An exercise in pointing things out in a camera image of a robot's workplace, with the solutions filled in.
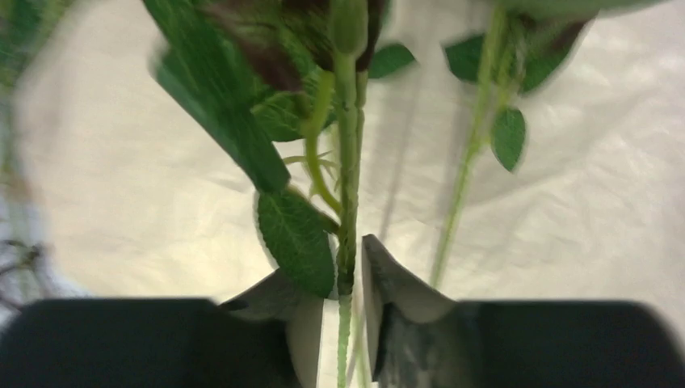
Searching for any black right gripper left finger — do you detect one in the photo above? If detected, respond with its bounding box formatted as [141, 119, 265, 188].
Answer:
[1, 271, 324, 387]

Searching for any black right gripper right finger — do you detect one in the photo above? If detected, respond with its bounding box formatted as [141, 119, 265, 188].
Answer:
[361, 234, 684, 387]

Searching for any brown kraft wrapping paper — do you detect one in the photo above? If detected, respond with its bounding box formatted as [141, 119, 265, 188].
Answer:
[1, 1, 684, 387]

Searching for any pink fake flower stem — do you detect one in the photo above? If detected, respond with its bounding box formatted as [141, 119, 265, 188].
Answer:
[429, 1, 601, 287]

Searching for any pink fake flower bunch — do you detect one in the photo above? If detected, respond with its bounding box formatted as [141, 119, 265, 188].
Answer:
[145, 1, 403, 387]

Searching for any dark brown ribbon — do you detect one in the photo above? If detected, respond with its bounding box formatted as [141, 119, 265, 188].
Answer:
[1, 239, 48, 298]

